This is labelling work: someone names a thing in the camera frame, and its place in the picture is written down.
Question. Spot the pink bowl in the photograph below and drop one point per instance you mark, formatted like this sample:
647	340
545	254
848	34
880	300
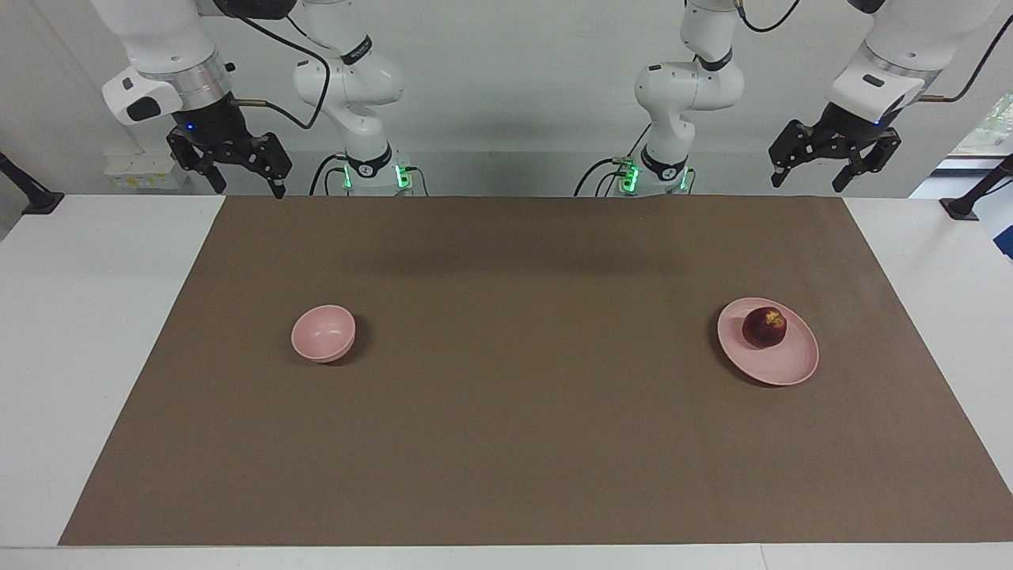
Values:
316	336

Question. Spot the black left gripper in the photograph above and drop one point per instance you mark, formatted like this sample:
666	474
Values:
843	131

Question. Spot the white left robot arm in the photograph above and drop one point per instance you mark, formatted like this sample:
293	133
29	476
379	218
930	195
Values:
688	87

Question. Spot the pink plate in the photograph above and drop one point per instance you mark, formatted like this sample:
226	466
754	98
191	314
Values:
779	366

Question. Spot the blue and white box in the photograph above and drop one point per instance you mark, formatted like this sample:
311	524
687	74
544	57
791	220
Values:
1005	237

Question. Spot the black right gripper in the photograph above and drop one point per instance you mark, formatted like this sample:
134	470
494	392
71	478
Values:
215	127

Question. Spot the brown table mat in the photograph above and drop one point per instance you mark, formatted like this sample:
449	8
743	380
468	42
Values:
506	435

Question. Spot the dark red apple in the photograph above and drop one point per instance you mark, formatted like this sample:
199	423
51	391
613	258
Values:
764	331

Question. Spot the black clamp stand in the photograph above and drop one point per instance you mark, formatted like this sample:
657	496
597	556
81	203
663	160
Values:
961	210
39	203

